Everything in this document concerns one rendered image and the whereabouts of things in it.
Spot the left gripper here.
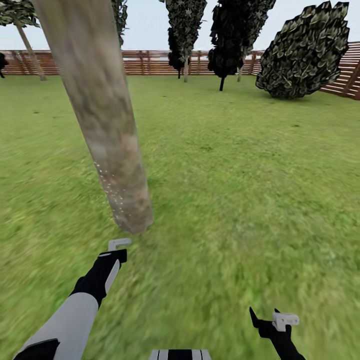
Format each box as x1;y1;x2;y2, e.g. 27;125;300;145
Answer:
113;249;128;263

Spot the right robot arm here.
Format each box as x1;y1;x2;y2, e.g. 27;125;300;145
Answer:
249;307;306;360

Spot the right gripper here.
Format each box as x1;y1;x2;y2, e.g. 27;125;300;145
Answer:
249;307;294;353

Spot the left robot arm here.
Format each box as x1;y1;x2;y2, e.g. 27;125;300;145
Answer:
12;238;130;360

